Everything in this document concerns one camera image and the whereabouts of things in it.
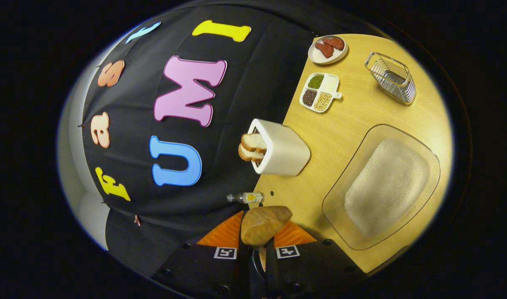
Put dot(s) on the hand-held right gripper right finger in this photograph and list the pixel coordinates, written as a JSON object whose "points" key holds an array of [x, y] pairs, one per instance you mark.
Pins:
{"points": [[311, 270]]}

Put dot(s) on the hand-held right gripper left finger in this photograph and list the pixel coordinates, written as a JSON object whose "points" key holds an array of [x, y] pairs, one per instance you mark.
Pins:
{"points": [[203, 270]]}

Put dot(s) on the wooden spoon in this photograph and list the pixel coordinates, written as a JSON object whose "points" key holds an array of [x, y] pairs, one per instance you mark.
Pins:
{"points": [[262, 224]]}

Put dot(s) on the copper clip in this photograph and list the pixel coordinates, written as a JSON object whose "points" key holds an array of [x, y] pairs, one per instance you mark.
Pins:
{"points": [[137, 219]]}

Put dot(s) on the small glass bottle yellow label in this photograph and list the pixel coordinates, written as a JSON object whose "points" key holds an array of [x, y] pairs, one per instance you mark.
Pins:
{"points": [[251, 198]]}

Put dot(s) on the white toaster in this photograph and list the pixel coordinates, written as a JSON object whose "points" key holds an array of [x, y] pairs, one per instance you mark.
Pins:
{"points": [[284, 151]]}

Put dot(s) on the black backdrop cloth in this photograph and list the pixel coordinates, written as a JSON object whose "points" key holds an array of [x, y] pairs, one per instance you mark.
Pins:
{"points": [[145, 116]]}

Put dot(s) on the pale yellow soybeans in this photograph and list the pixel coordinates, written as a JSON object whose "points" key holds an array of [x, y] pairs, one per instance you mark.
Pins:
{"points": [[322, 101]]}

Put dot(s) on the dark brown beans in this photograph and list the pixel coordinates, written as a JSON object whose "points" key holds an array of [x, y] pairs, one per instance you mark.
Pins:
{"points": [[309, 97]]}

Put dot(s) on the white divided dish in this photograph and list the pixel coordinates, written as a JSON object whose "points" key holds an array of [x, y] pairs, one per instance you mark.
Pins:
{"points": [[330, 83]]}

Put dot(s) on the green mung beans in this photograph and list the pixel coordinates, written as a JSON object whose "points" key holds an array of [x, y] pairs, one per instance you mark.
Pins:
{"points": [[315, 81]]}

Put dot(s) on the round white plate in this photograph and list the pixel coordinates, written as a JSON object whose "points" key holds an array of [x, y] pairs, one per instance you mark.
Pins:
{"points": [[318, 58]]}

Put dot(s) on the red meat piece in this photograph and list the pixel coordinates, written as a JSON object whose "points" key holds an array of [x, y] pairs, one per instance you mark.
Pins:
{"points": [[325, 50], [334, 42]]}

